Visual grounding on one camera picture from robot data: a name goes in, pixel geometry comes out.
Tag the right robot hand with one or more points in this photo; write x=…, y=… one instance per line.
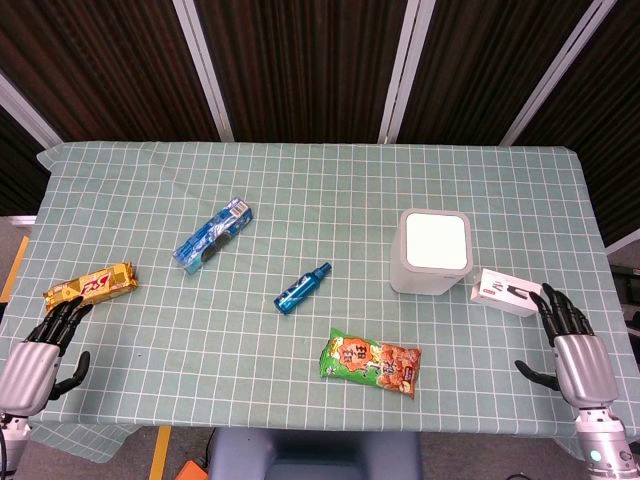
x=582, y=365

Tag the white partition frame post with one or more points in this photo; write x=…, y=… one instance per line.
x=27, y=112
x=400, y=70
x=202, y=70
x=552, y=72

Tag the green snack bag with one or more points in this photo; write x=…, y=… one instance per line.
x=371, y=362

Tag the gold wafer package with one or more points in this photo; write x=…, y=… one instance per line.
x=92, y=286

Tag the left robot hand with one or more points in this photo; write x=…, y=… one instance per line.
x=30, y=367

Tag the blue spray bottle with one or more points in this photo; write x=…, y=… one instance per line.
x=301, y=288

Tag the white cube container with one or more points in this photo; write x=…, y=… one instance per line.
x=431, y=252

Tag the blue cookie package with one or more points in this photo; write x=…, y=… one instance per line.
x=212, y=236

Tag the orange object on floor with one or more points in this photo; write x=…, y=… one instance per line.
x=190, y=471

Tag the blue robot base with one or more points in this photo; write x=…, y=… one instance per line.
x=310, y=455

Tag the green checkered tablecloth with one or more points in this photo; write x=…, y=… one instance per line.
x=320, y=210

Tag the white small product box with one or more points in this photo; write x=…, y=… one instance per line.
x=505, y=291

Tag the yellow floor tape strip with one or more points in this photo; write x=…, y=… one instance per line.
x=160, y=452

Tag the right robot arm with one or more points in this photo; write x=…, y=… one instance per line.
x=602, y=442

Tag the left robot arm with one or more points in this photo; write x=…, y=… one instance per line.
x=12, y=442

